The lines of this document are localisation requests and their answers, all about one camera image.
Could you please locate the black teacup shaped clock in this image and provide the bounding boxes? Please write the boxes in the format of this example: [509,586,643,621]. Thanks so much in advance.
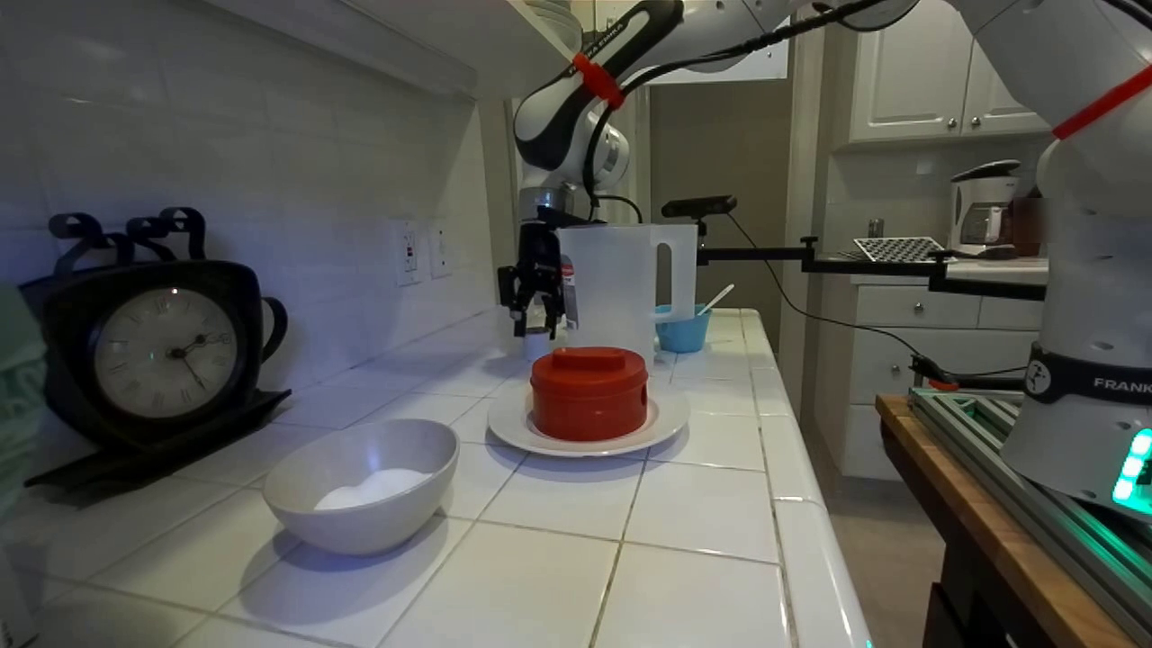
[18,207,295,496]

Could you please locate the white lower drawer cabinet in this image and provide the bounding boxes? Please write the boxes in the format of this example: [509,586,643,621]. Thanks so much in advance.
[839,276,1047,483]

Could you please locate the black external camera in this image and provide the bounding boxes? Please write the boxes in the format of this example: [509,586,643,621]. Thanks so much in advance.
[659,196,742,225]

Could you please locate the red round lidded container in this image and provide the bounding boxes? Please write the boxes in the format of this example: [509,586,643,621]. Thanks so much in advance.
[525,341,651,442]

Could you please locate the white overhead wall cabinet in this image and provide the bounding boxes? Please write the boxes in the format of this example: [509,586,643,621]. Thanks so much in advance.
[203,0,796,100]

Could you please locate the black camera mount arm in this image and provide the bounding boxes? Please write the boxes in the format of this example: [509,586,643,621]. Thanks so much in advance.
[691,233,1050,303]

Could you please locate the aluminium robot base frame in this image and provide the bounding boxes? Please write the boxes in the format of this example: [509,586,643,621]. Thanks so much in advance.
[907,381,1152,646]

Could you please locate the metal grid rack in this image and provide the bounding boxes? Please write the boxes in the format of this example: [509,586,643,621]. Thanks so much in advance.
[851,233,948,269]

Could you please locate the wooden table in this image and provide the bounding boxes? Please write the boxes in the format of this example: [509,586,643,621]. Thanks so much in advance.
[875,391,1137,648]

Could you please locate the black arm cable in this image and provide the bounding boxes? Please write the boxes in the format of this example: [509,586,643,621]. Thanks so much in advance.
[583,0,921,207]

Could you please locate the blue bowl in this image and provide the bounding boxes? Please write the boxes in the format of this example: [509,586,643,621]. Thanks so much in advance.
[651,305,718,357]

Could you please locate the white round plate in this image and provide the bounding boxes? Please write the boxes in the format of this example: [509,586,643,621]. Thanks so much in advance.
[484,379,691,461]

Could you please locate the white countertop appliance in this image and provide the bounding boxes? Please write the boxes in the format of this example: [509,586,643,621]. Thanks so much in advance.
[948,160,1023,251]

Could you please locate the black hanging cable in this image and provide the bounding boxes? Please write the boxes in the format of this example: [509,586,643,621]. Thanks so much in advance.
[725,211,954,379]

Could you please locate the white wall outlet plate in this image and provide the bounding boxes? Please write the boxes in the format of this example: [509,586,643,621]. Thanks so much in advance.
[425,225,454,281]
[391,227,430,288]

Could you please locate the white upper cabinet doors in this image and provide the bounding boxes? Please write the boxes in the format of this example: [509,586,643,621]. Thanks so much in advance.
[844,15,1055,150]

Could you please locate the white translucent plastic pitcher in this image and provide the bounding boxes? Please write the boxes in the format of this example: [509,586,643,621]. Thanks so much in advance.
[556,220,702,360]

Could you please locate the white ceramic bowl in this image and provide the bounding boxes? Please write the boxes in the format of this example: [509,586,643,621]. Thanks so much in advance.
[262,414,460,558]

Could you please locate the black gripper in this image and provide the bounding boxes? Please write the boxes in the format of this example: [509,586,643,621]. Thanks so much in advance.
[497,220,577,341]

